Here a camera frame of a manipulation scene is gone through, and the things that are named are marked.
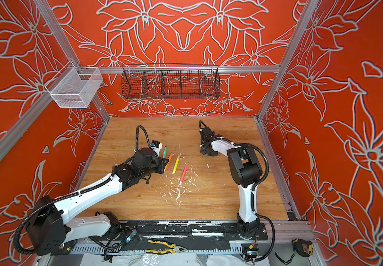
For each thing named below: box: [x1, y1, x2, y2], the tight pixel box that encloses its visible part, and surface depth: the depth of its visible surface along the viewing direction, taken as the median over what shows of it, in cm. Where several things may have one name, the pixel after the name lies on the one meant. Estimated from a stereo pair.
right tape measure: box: [291, 238, 314, 258], surface depth 69 cm
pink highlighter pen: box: [179, 161, 189, 186], surface depth 92 cm
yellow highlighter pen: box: [172, 153, 180, 175], surface depth 97 cm
